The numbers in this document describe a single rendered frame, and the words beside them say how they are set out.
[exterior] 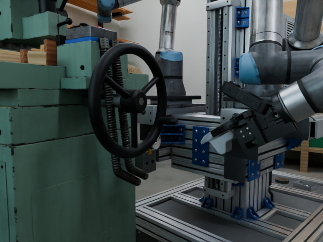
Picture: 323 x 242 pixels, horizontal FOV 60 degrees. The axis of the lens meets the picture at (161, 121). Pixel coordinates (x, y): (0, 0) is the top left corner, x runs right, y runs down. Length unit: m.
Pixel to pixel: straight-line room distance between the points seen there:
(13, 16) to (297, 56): 0.82
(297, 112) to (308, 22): 0.51
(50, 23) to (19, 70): 0.25
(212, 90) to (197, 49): 2.87
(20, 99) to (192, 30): 3.74
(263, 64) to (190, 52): 3.63
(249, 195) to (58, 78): 1.06
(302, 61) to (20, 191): 0.70
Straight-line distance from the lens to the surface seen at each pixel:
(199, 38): 4.25
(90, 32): 0.75
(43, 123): 0.75
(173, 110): 1.38
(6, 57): 0.89
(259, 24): 0.73
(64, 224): 0.85
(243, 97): 0.63
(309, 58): 0.68
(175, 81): 1.41
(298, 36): 1.11
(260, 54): 0.69
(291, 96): 0.60
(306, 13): 1.04
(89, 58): 0.73
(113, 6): 1.44
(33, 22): 0.99
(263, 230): 1.41
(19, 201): 0.76
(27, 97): 0.73
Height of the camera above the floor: 0.83
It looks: 6 degrees down
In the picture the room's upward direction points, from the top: straight up
